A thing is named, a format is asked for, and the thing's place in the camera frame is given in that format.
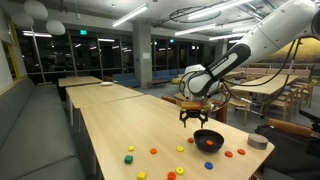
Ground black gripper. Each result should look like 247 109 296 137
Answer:
179 109 210 130

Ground black bowl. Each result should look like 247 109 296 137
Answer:
193 129 225 154

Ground yellow pouf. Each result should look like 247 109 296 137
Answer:
170 77 183 86

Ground low wooden coffee table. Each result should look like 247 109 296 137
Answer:
146 79 172 89

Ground gray tape roll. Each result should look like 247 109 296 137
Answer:
247 133 269 151

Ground wooden dining table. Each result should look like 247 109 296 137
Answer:
229 73 300 96

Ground concrete column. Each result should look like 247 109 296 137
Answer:
132 21 153 88

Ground ceiling light strip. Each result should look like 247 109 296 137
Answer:
208 32 246 42
21 30 53 38
111 3 149 28
174 23 218 37
187 0 254 21

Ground brown leather cushion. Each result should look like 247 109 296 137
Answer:
266 117 314 138

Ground long wooden table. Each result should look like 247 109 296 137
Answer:
65 83 144 127

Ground short wooden table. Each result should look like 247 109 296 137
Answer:
57 75 103 88

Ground gray upholstered bench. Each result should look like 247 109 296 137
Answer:
0 77 88 180

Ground white round pendant lamp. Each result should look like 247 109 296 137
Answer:
23 0 49 20
45 19 67 36
11 12 35 28

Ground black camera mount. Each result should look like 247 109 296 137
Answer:
298 109 320 134

